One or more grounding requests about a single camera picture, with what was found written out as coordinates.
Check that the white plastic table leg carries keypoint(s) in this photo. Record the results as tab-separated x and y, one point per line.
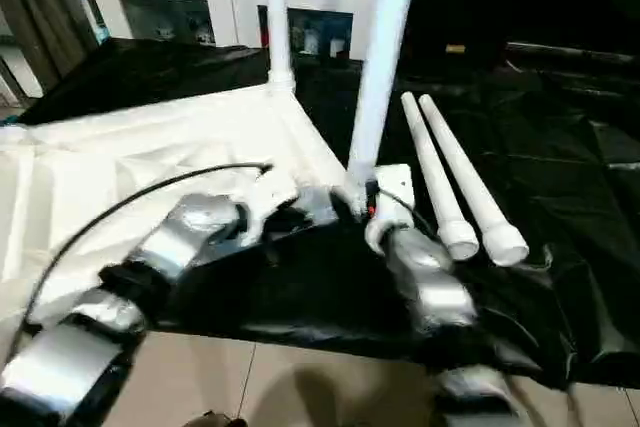
475	182
435	172
279	22
385	72

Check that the white plastic table top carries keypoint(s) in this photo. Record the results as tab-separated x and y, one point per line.
125	147

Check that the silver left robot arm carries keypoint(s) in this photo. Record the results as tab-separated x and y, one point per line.
175	242

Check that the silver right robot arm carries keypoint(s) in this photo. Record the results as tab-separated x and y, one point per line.
430	272

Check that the black work mat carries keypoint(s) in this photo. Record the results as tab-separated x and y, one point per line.
300	287

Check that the dark robot torso front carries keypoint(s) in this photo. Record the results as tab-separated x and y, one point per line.
215	419

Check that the grey curtain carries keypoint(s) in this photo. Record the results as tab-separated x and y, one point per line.
40	12

